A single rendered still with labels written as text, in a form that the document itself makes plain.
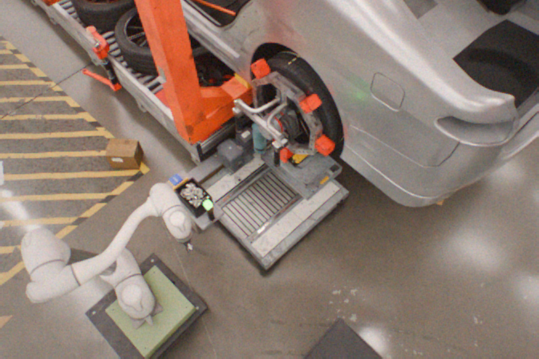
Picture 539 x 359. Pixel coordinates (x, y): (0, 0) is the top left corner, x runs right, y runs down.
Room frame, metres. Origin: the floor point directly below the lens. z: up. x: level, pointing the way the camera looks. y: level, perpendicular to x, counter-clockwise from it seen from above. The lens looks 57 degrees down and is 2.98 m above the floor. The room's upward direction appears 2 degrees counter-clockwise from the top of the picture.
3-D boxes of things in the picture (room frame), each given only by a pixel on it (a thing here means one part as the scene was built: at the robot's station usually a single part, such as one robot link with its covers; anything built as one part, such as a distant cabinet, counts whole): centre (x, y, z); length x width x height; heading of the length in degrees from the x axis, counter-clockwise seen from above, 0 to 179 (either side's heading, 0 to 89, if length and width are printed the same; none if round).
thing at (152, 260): (0.73, 0.75, 0.15); 0.50 x 0.50 x 0.30; 45
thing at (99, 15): (3.49, 1.37, 0.39); 0.66 x 0.66 x 0.24
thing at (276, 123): (1.66, -0.05, 0.85); 0.21 x 0.14 x 0.14; 131
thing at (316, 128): (1.71, -0.11, 0.85); 0.54 x 0.07 x 0.54; 41
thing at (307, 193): (1.82, -0.23, 0.13); 0.50 x 0.36 x 0.10; 41
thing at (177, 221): (0.92, 0.44, 1.07); 0.13 x 0.11 x 0.16; 30
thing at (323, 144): (1.47, -0.32, 0.85); 0.09 x 0.08 x 0.07; 41
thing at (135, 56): (2.94, 0.89, 0.39); 0.66 x 0.66 x 0.24
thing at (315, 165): (1.82, -0.23, 0.32); 0.40 x 0.30 x 0.28; 41
